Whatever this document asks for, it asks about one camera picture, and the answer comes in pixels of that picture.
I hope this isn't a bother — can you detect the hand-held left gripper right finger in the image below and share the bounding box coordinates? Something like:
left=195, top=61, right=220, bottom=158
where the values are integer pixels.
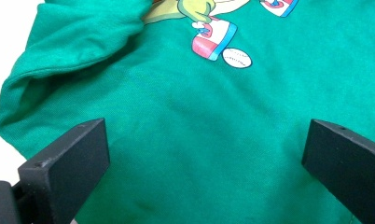
left=301, top=119, right=375, bottom=224

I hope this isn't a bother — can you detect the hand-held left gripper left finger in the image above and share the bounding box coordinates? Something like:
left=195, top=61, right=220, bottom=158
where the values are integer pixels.
left=17, top=118, right=111, bottom=224

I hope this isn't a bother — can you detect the green printed t-shirt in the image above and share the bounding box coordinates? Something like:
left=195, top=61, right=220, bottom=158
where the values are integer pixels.
left=0, top=0, right=375, bottom=224

